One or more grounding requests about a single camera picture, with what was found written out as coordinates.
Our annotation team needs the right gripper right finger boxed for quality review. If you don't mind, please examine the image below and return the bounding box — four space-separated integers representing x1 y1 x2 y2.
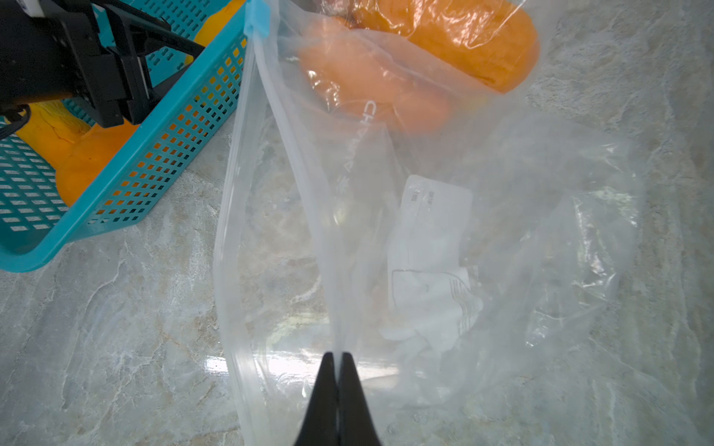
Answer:
337 352 381 446

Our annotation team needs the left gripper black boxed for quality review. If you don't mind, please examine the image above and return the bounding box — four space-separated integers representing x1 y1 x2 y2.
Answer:
1 1 205 127

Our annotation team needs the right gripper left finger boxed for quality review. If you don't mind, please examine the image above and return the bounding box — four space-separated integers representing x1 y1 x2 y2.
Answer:
294 352 338 446

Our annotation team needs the orange mango top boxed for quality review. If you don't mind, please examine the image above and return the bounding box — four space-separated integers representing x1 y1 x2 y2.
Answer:
349 0 540 93

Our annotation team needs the small yellow mango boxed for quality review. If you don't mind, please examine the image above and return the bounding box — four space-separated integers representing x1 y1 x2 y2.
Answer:
16 100 90 169

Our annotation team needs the teal plastic mesh basket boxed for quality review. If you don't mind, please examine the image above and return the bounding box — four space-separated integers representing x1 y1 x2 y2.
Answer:
1 1 247 272

